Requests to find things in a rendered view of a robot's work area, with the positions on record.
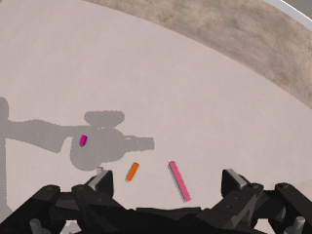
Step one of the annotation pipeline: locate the short magenta rod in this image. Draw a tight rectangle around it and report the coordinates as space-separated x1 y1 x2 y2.
80 136 87 145

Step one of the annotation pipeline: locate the pink rod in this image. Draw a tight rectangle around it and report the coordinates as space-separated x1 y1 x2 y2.
170 161 191 202

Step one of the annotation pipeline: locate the orange rod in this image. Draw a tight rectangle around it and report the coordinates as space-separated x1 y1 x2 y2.
126 163 139 181

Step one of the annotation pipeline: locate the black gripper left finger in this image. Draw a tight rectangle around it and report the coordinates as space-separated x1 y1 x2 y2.
0 170 148 234

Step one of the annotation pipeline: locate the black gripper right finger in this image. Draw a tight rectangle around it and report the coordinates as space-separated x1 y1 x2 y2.
191 169 312 234

